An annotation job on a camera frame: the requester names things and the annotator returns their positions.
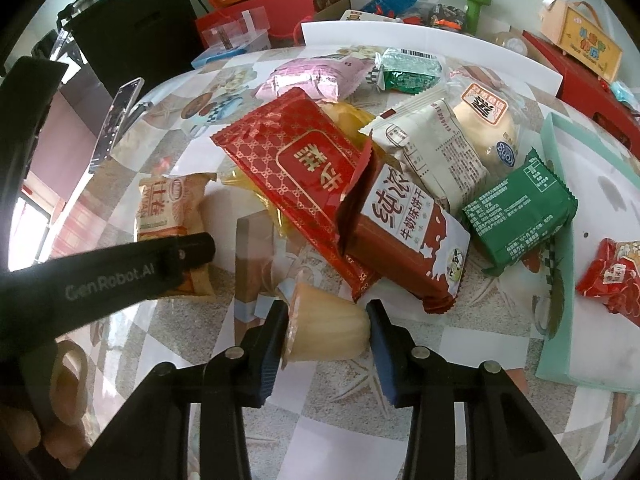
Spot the yellow clear snack packet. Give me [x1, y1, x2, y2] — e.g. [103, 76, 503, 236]
[219, 101, 377, 242]

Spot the small red snack packet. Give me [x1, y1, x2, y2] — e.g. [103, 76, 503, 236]
[574, 236, 640, 314]

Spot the black cabinet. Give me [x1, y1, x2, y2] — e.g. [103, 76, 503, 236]
[64, 0, 204, 99]

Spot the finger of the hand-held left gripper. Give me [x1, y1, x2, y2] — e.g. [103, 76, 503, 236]
[176, 232, 217, 275]

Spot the small dark green packet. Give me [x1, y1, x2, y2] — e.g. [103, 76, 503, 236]
[374, 47, 444, 97]

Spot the white cream snack packet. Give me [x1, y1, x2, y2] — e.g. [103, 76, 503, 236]
[370, 94, 490, 217]

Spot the person's left hand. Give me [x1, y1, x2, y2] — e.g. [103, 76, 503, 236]
[0, 340, 96, 470]

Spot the red gold-patterned snack packet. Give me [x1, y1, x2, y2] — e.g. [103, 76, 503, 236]
[210, 86, 382, 304]

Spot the white flat board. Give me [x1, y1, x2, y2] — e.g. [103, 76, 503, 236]
[299, 20, 564, 97]

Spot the clear bun packet orange label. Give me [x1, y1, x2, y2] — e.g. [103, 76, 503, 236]
[446, 66, 537, 182]

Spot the large red box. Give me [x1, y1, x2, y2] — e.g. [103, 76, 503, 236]
[521, 29, 640, 149]

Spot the pale jelly cup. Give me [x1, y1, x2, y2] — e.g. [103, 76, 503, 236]
[281, 281, 374, 364]

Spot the toy car pack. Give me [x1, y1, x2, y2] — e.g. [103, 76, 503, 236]
[414, 1, 472, 34]

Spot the yellow cardboard carry box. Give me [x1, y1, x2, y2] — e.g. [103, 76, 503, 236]
[539, 0, 624, 84]

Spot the clear plastic box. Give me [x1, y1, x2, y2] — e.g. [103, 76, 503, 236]
[191, 9, 272, 69]

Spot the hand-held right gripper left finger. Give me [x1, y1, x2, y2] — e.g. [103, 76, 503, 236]
[75, 300, 291, 480]

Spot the mint green tray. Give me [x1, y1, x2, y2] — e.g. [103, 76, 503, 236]
[534, 111, 640, 392]

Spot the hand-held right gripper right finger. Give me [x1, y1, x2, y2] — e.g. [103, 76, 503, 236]
[366, 299, 583, 480]

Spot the orange egg roll packet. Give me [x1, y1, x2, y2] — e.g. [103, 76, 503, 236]
[135, 173, 219, 299]

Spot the green dumbbell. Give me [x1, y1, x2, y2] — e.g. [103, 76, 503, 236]
[458, 0, 494, 37]

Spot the pink snack packet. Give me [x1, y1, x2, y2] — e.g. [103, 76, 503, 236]
[254, 56, 375, 104]

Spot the green snack packet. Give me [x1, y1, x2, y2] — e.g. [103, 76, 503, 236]
[461, 148, 579, 277]

